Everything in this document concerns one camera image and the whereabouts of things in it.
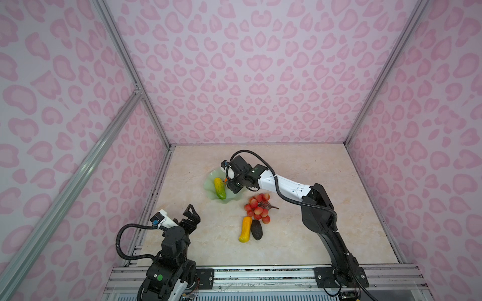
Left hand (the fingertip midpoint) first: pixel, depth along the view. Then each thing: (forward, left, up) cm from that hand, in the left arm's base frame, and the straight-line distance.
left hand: (186, 209), depth 74 cm
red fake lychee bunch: (+5, -29, -11) cm, 31 cm away
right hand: (+17, -17, -7) cm, 25 cm away
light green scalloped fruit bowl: (+19, -5, -15) cm, 25 cm away
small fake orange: (+12, -15, +3) cm, 19 cm away
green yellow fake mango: (+17, -10, -13) cm, 24 cm away
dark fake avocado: (-3, -28, -15) cm, 32 cm away
